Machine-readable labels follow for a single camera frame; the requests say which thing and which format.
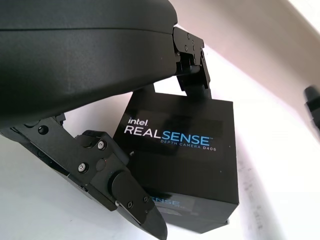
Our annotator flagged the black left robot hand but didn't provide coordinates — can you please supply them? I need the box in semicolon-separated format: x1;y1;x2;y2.
0;0;213;240

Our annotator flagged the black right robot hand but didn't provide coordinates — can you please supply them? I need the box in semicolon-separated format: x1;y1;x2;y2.
303;86;320;146

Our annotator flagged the black RealSense box lid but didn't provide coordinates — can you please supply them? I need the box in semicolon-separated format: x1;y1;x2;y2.
112;83;241;235

